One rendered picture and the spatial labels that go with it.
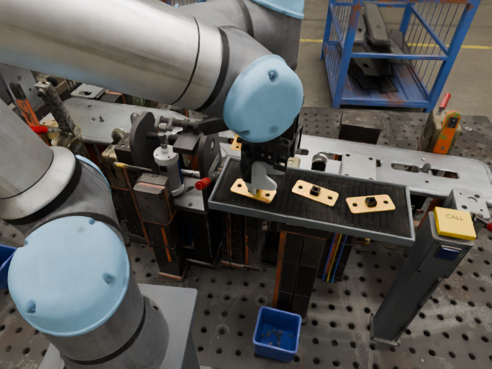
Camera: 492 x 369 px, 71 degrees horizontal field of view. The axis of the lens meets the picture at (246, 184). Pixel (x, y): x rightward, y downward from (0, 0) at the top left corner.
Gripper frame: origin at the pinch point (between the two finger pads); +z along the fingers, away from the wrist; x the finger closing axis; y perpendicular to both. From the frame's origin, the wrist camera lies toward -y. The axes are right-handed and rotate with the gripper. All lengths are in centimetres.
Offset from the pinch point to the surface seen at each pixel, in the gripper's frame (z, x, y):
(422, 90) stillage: 100, 259, 41
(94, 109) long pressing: 18, 27, -71
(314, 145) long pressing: 17.8, 40.0, 2.4
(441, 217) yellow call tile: 1.7, 8.5, 33.7
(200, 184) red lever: 2.4, -2.4, -10.4
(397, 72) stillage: 101, 287, 18
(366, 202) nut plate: 1.1, 5.7, 20.5
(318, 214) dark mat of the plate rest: 1.8, -0.5, 13.2
